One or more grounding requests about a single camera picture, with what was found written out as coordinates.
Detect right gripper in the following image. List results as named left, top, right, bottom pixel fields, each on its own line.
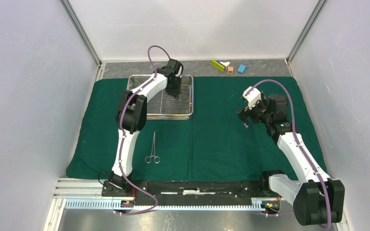
left=237, top=95, right=272, bottom=128

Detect metal mesh instrument tray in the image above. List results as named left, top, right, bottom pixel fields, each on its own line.
left=121, top=73, right=194, bottom=120

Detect green surgical cloth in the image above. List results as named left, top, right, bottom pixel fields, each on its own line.
left=66, top=77, right=326, bottom=181

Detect brown wooden cube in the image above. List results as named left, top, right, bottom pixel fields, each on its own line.
left=227, top=66, right=234, bottom=75

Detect blue small block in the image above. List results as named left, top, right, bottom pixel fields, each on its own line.
left=238, top=64, right=246, bottom=74

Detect steel forceps with ring handles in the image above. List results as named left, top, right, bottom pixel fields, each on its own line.
left=145, top=131, right=160, bottom=164

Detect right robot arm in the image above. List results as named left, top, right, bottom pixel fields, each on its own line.
left=238, top=91, right=345, bottom=227

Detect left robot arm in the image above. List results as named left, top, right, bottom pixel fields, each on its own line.
left=102, top=58, right=184, bottom=197

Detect yellow-green lego brick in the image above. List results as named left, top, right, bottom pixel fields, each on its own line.
left=211, top=60, right=226, bottom=72

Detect white small block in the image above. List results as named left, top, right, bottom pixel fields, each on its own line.
left=219, top=62, right=230, bottom=71

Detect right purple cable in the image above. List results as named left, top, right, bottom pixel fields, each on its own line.
left=244, top=79, right=332, bottom=231

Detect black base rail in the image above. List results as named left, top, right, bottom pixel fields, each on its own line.
left=101, top=180, right=281, bottom=214

